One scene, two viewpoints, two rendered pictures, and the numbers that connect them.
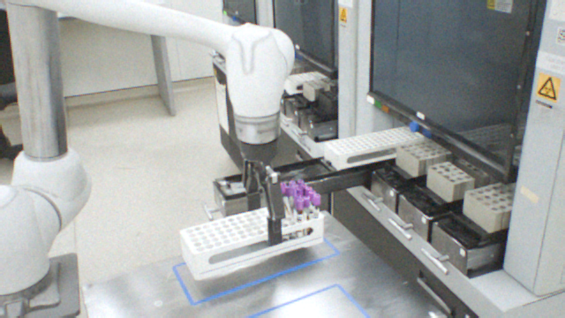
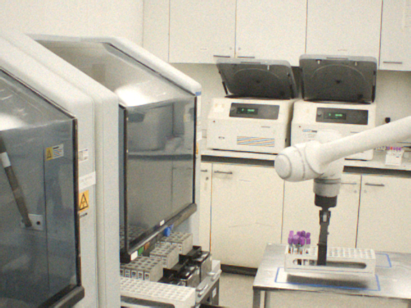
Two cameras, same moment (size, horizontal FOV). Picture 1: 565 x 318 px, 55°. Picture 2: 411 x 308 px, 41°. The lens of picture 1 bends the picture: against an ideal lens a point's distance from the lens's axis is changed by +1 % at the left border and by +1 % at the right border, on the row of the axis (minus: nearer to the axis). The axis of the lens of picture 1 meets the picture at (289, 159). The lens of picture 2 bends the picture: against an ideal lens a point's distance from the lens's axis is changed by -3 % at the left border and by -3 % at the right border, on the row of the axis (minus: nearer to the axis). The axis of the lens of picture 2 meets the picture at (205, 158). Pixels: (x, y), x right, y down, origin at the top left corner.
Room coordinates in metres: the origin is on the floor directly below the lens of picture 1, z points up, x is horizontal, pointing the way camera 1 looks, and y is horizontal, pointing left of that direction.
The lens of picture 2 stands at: (2.64, 0.84, 1.54)
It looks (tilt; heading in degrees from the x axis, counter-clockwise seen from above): 10 degrees down; 218
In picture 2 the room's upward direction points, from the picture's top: 1 degrees clockwise
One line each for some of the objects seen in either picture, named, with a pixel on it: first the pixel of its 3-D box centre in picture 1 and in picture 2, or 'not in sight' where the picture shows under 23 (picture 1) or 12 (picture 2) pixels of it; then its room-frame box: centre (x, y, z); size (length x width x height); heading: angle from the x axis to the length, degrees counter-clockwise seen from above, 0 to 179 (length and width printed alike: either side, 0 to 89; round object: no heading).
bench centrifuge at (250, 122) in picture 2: not in sight; (255, 103); (-0.85, -1.40, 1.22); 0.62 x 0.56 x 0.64; 18
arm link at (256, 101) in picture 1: (255, 68); (325, 153); (1.00, 0.06, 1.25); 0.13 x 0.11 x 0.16; 170
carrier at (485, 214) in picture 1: (481, 212); (185, 245); (1.08, -0.45, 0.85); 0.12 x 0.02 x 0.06; 19
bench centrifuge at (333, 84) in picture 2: not in sight; (336, 104); (-1.05, -0.86, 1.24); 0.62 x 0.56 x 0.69; 21
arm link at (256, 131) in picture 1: (257, 124); (326, 185); (0.98, 0.06, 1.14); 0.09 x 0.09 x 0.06
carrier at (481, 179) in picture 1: (470, 177); (146, 255); (1.26, -0.48, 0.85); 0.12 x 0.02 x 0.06; 20
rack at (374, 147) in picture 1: (373, 148); (143, 296); (1.50, -0.26, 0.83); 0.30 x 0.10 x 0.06; 110
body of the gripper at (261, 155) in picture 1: (259, 157); (325, 207); (0.98, 0.06, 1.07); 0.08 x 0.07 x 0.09; 26
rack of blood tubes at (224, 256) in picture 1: (253, 236); (329, 260); (0.97, 0.08, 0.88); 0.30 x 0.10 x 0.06; 116
